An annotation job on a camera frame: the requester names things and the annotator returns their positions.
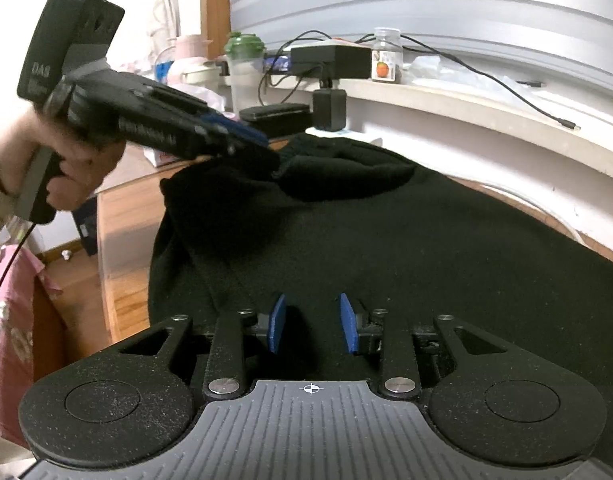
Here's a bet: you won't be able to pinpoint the person's left hand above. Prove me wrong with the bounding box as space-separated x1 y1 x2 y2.
0 107 127 212

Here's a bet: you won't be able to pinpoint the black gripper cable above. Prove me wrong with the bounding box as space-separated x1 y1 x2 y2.
0 220 40 323

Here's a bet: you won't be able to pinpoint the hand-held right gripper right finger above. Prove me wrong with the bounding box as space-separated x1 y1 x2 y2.
339 292 563 402

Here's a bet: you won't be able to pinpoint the pink jug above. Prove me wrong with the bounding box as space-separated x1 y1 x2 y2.
174 34 213 68

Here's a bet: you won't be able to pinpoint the black pants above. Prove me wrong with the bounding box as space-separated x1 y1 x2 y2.
146 132 613 401

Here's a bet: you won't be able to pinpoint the cream cup with lid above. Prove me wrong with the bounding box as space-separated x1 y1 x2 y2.
184 60 222 96

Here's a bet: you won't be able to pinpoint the black power adapter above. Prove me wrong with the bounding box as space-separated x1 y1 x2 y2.
313 87 348 132

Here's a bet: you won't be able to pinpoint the glass jar with orange label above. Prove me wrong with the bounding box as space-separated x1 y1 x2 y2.
371 27 404 84

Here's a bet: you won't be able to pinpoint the wooden window frame post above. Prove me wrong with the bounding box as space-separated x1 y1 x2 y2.
201 0 231 43

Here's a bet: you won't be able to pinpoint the grey window blind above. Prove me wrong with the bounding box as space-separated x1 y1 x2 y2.
229 0 613 126

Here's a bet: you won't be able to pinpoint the clear plastic bag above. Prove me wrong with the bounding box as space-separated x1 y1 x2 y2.
405 54 520 92

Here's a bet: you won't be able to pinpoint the dark blue box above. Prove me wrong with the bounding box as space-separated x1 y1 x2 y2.
71 195 101 257

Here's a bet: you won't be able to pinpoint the pink floral cloth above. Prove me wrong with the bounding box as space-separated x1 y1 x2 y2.
0 242 62 443

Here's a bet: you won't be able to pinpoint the black electronics box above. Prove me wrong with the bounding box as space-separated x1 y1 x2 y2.
290 44 373 81

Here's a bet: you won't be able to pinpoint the light floral curtain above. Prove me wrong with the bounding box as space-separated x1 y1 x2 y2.
145 0 203 68

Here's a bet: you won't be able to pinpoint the green lid plastic bottle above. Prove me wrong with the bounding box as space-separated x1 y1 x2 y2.
223 31 265 116

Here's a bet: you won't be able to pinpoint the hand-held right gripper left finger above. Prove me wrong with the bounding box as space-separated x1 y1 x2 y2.
61 294 288 402

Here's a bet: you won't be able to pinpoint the pink tissue pack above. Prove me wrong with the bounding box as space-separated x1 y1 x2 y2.
145 142 187 168

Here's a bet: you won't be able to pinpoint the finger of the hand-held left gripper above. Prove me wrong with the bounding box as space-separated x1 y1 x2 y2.
199 125 283 177
199 110 270 150

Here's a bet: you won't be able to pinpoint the black case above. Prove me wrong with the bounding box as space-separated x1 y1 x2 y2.
239 103 311 139

